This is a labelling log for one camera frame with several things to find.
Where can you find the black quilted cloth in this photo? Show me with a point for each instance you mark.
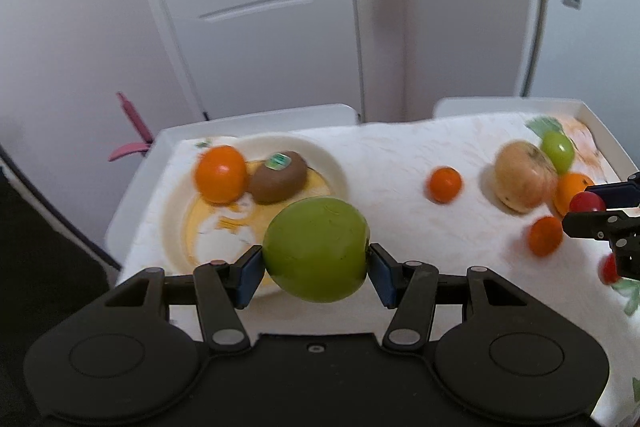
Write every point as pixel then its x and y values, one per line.
pixel 40 287

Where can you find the cream plate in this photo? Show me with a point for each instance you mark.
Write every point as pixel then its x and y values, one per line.
pixel 330 165

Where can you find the brown kiwi with sticker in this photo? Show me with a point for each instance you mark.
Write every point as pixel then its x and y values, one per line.
pixel 277 182

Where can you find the red cherry tomato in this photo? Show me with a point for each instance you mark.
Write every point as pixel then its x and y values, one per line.
pixel 587 203
pixel 608 269

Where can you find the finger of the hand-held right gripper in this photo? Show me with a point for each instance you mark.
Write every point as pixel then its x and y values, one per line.
pixel 595 224
pixel 617 194

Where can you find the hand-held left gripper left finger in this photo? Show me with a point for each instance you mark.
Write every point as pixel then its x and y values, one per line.
pixel 248 279

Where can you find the pink plastic dustpan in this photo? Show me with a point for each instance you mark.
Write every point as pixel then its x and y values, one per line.
pixel 135 122

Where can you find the white door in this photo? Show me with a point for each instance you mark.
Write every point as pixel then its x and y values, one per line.
pixel 260 47

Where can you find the pale yellow apple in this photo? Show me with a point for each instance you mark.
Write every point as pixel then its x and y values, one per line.
pixel 522 177

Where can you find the small mandarin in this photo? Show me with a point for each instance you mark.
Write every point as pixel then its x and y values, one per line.
pixel 444 184
pixel 546 236

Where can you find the large green apple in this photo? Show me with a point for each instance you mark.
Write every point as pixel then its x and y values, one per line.
pixel 315 247

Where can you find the medium orange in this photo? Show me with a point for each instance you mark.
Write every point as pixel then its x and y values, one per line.
pixel 570 189

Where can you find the white rimmed table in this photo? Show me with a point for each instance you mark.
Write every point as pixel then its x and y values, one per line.
pixel 145 177

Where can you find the large orange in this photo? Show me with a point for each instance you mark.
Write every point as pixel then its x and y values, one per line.
pixel 220 174

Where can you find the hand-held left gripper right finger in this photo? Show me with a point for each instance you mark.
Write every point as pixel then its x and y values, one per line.
pixel 382 274

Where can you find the small green apple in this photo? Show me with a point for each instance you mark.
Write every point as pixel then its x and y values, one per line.
pixel 559 151

